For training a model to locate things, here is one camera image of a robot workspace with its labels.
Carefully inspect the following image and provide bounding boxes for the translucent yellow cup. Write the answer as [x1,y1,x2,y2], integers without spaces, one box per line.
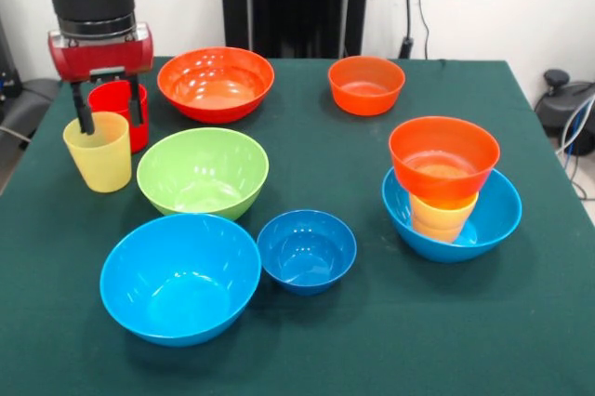
[62,112,133,194]

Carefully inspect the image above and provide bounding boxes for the large blue bowl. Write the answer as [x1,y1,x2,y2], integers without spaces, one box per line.
[381,165,523,264]
[99,213,262,348]

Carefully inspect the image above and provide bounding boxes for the white and blue cables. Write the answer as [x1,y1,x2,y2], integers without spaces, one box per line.
[555,93,595,202]

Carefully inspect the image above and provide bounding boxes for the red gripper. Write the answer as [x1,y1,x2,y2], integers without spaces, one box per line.
[47,21,155,136]

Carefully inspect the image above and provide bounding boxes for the red cup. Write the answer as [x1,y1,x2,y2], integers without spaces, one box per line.
[86,80,151,154]

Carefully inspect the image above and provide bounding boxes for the thin black cable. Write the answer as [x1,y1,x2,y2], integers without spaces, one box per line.
[417,0,431,60]

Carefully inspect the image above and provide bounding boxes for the dark green tablecloth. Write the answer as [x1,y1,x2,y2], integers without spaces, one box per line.
[0,55,595,396]

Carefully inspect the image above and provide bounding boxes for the black cable with plug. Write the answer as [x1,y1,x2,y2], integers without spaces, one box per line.
[399,0,416,60]

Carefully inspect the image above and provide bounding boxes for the large orange bowl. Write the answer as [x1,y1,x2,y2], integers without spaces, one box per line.
[156,46,276,125]

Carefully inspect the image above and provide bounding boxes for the small plain orange bowl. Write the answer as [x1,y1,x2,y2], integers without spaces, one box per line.
[327,55,406,117]

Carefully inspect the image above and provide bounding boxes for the stack of yellow cups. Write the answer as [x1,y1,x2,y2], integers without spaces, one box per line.
[408,191,480,244]

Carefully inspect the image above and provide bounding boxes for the green bowl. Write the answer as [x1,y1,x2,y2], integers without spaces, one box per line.
[136,126,271,222]

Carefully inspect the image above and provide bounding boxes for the small dark blue bowl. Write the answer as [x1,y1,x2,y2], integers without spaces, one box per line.
[256,209,359,297]

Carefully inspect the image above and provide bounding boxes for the orange bowl with ringed bottom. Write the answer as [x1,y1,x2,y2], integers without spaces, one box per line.
[388,115,502,202]

